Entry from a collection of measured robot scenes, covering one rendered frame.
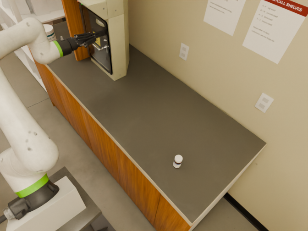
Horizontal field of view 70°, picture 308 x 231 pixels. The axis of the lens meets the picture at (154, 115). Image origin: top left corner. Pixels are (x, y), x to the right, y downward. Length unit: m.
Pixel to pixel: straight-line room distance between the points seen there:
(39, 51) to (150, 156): 0.80
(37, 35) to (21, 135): 0.60
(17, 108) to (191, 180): 0.86
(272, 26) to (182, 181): 0.88
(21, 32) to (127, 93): 0.73
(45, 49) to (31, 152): 0.63
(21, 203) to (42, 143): 0.29
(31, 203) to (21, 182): 0.09
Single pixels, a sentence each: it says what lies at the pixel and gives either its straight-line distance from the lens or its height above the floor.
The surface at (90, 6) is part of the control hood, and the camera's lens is 1.32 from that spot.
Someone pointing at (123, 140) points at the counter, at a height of 0.94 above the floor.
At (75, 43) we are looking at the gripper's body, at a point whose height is 1.33.
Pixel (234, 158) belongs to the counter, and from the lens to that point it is 1.37.
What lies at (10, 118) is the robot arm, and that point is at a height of 1.46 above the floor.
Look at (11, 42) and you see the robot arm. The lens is 1.18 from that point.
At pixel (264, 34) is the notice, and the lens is 1.27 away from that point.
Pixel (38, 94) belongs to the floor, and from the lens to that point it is 3.15.
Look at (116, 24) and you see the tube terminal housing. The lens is 1.46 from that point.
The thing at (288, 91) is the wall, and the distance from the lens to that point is 1.32.
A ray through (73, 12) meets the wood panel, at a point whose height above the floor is 1.32.
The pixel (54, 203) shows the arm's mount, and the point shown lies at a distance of 0.96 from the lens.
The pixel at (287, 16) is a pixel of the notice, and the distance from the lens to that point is 1.21.
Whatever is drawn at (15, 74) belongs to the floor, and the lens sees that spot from 3.57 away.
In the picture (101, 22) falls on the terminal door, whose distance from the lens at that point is 1.48.
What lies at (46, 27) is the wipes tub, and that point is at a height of 1.09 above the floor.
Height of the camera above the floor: 2.03
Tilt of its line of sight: 50 degrees down
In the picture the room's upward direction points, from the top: 6 degrees clockwise
